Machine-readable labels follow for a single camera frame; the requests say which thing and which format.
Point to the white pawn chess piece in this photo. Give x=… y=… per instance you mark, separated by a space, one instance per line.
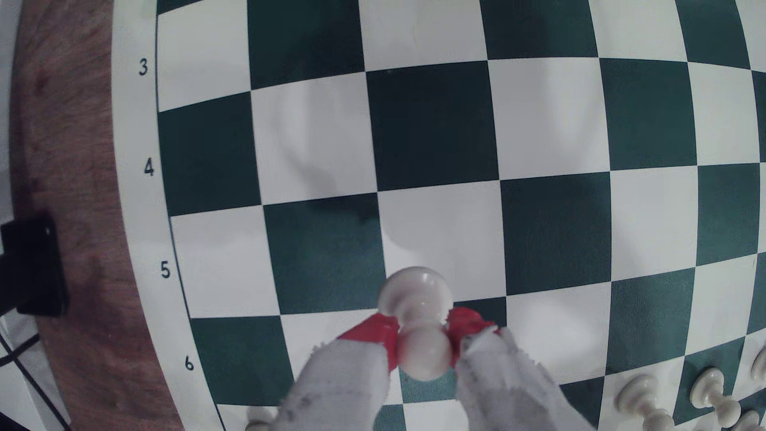
x=709 y=383
x=258 y=420
x=637 y=389
x=419 y=353
x=761 y=365

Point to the green white chessboard mat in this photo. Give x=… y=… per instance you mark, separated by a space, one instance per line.
x=538 y=120

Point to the white bishop chess piece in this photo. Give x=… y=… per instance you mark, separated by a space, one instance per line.
x=747 y=421

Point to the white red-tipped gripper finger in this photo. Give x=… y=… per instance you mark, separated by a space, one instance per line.
x=335 y=395
x=508 y=395

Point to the black stand clamp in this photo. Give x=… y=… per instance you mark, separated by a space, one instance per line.
x=33 y=263

